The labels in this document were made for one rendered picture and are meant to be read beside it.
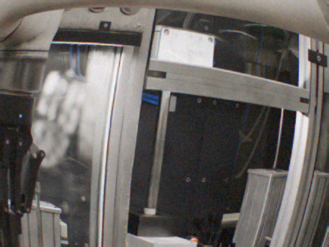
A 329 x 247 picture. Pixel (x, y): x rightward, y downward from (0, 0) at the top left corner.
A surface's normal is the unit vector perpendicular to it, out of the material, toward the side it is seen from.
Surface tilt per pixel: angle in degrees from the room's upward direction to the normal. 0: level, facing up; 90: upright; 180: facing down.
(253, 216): 90
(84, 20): 90
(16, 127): 90
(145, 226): 90
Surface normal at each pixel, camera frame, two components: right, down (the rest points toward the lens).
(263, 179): -0.81, -0.07
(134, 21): 0.57, 0.11
